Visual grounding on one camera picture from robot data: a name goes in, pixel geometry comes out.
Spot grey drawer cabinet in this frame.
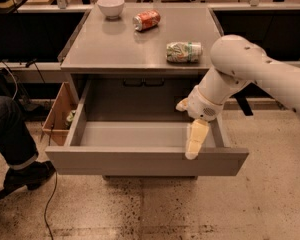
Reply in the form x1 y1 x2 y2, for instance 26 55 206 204
57 2 237 181

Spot grey top drawer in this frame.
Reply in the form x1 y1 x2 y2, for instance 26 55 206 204
46 78 249 177

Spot white ceramic bowl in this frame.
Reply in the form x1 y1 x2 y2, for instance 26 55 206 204
97 0 125 19

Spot person leg dark jeans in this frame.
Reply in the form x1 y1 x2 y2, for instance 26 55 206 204
0 96 38 170

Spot black floor cable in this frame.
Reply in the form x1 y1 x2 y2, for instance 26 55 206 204
25 58 59 240

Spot green bottle in box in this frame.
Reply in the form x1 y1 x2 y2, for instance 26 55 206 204
65 110 76 129

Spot green white soda can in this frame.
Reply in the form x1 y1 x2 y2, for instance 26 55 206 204
166 42 203 63

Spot black shoe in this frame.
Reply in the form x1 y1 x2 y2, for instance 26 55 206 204
3 161 55 190

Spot brown cardboard box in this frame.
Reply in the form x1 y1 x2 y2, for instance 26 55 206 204
42 82 77 146

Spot orange soda can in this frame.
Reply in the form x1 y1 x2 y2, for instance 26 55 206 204
133 9 161 31

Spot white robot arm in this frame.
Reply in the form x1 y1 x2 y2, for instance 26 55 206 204
176 35 300 160

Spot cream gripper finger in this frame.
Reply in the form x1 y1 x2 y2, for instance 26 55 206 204
176 98 188 112
185 119 210 160

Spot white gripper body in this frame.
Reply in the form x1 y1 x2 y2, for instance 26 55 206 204
186 85 223 122

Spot grey workbench frame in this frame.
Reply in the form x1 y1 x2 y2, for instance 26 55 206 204
0 2 300 112

